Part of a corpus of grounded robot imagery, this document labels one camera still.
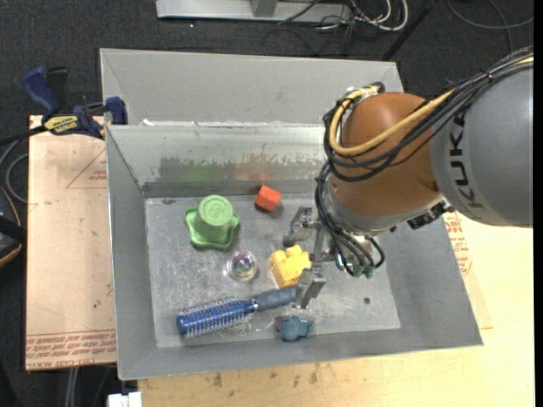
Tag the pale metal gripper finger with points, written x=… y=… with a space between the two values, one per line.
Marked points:
x=311 y=284
x=303 y=218

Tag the yellow toy brick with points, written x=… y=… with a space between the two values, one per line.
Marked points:
x=288 y=265

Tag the orange-red block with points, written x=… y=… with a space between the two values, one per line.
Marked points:
x=267 y=198

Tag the blue-grey toy figure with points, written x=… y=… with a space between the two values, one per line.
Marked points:
x=292 y=328

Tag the green plastic cup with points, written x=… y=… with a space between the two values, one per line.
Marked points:
x=213 y=221

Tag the blue hairbrush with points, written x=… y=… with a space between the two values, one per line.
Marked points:
x=216 y=314

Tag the grey metal bin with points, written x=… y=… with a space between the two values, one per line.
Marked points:
x=169 y=278

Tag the black cylinder on white bracket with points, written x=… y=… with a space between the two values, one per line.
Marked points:
x=426 y=218

